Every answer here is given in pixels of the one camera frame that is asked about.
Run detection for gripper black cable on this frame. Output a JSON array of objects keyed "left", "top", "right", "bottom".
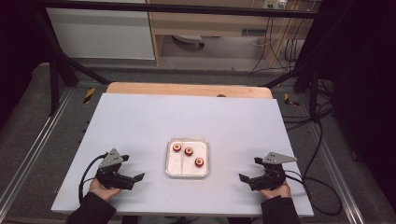
[
  {"left": 284, "top": 169, "right": 344, "bottom": 217},
  {"left": 78, "top": 152, "right": 108, "bottom": 203}
]

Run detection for hanging cables under desk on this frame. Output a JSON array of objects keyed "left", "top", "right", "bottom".
[{"left": 248, "top": 8, "right": 312, "bottom": 74}]

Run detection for light wooden desk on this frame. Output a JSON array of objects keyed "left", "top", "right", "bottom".
[{"left": 146, "top": 0, "right": 321, "bottom": 67}]

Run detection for black metal frame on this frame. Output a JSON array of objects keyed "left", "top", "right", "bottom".
[{"left": 31, "top": 0, "right": 325, "bottom": 117}]

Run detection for white chair base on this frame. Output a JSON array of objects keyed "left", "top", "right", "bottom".
[{"left": 172, "top": 34, "right": 206, "bottom": 49}]

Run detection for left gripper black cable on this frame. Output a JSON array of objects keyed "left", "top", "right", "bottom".
[{"left": 78, "top": 152, "right": 108, "bottom": 203}]

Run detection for aluminium floor rail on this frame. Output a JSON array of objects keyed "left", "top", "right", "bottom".
[
  {"left": 0, "top": 88, "right": 75, "bottom": 214},
  {"left": 306, "top": 120, "right": 366, "bottom": 224}
]

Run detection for square metal tray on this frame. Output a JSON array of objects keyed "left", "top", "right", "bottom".
[{"left": 164, "top": 137, "right": 210, "bottom": 179}]

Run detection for white power strip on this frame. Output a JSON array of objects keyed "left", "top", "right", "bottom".
[{"left": 262, "top": 0, "right": 288, "bottom": 10}]

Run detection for white cabinet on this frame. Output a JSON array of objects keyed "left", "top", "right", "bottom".
[{"left": 46, "top": 0, "right": 156, "bottom": 61}]

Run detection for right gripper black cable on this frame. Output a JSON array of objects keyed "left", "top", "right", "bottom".
[{"left": 284, "top": 169, "right": 344, "bottom": 217}]

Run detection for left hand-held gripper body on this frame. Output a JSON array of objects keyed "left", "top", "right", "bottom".
[{"left": 94, "top": 148, "right": 135, "bottom": 190}]

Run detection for wooden table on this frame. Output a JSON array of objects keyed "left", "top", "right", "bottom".
[{"left": 106, "top": 81, "right": 275, "bottom": 100}]

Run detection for yellow black floor tape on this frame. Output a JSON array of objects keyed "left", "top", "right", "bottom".
[
  {"left": 82, "top": 87, "right": 96, "bottom": 105},
  {"left": 283, "top": 92, "right": 301, "bottom": 107}
]

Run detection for person's right hand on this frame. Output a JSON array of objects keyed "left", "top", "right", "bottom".
[{"left": 260, "top": 181, "right": 292, "bottom": 201}]

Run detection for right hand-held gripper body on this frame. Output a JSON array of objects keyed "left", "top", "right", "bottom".
[{"left": 248, "top": 151, "right": 298, "bottom": 191}]

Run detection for person's left hand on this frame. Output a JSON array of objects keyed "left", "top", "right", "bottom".
[{"left": 88, "top": 178, "right": 122, "bottom": 202}]

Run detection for black floor cables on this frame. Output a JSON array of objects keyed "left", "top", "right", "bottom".
[{"left": 281, "top": 78, "right": 337, "bottom": 178}]

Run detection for white board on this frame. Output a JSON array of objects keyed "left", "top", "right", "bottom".
[{"left": 50, "top": 92, "right": 315, "bottom": 217}]

